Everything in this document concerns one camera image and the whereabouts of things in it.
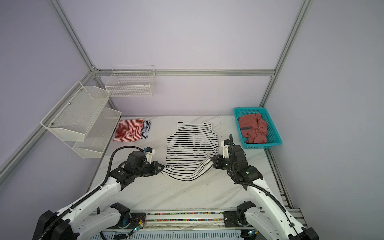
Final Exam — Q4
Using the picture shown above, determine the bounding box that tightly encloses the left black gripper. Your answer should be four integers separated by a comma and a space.
134, 160, 164, 178

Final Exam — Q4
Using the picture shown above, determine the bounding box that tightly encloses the black white striped tank top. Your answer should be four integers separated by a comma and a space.
162, 122, 219, 182

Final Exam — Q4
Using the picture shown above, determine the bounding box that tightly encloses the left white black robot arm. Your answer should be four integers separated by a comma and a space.
33, 150, 165, 240

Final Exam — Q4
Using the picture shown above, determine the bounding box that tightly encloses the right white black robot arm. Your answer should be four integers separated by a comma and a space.
211, 141, 319, 240

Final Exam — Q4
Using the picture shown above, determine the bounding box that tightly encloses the dusty red tank top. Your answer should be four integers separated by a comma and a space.
238, 113, 268, 144

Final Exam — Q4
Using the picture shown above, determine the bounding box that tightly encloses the teal plastic basket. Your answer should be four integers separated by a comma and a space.
233, 107, 283, 149

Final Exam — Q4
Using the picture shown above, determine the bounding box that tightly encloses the blue white striped folded top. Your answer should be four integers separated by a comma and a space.
141, 121, 151, 139

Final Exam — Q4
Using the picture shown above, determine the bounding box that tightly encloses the red white striped folded top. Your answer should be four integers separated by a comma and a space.
114, 119, 144, 142

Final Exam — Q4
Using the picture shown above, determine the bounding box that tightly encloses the lower white mesh shelf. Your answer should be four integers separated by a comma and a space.
71, 108, 121, 159

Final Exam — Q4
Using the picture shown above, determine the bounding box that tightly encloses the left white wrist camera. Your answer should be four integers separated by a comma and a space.
144, 147, 156, 164

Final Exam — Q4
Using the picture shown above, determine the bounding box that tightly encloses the right thin black cable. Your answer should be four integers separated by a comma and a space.
227, 134, 301, 238

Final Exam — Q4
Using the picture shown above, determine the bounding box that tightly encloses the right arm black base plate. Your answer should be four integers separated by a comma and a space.
223, 211, 249, 228

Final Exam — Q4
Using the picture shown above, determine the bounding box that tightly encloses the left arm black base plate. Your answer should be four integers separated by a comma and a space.
107, 212, 147, 230

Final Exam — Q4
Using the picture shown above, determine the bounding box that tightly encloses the aluminium mounting rail frame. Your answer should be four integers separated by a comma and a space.
90, 150, 310, 240

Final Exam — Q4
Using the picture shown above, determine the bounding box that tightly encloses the white wire wall basket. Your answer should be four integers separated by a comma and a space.
105, 65, 157, 98

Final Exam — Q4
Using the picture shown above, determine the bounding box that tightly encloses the left black corrugated cable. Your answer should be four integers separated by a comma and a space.
37, 145, 146, 240

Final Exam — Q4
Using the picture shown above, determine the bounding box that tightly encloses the aluminium enclosure frame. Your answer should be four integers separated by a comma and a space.
1, 1, 313, 188

